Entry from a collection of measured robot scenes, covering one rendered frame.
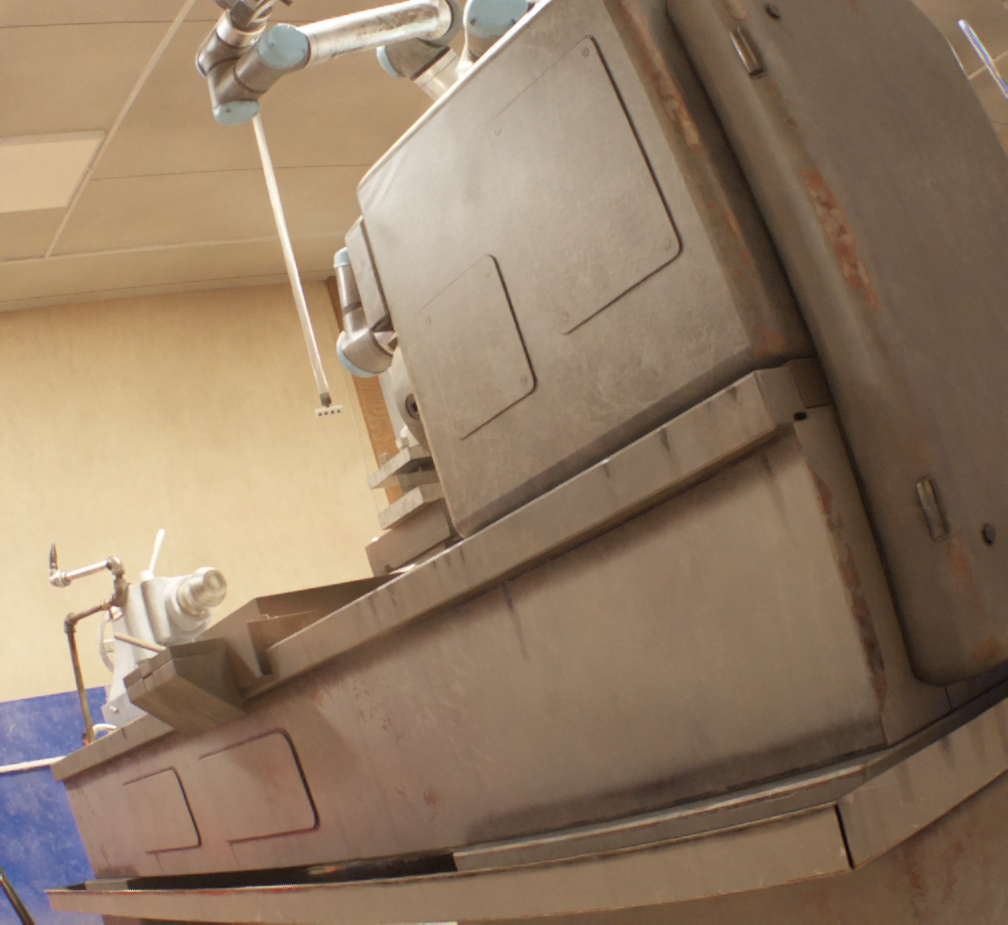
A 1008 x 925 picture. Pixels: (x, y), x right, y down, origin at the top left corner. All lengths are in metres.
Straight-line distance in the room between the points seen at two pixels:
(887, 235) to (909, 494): 0.24
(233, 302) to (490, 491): 5.92
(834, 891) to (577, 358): 0.62
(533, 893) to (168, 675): 0.94
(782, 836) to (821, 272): 0.50
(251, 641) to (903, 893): 1.20
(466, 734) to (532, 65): 0.79
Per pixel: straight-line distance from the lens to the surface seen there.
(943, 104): 1.48
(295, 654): 1.89
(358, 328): 2.16
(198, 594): 2.81
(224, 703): 2.06
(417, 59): 2.85
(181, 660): 2.04
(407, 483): 2.29
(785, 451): 1.15
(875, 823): 1.00
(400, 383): 1.83
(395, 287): 1.61
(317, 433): 7.24
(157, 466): 6.79
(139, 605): 2.99
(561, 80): 1.36
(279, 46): 2.34
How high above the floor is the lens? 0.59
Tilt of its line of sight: 13 degrees up
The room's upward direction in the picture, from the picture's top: 18 degrees counter-clockwise
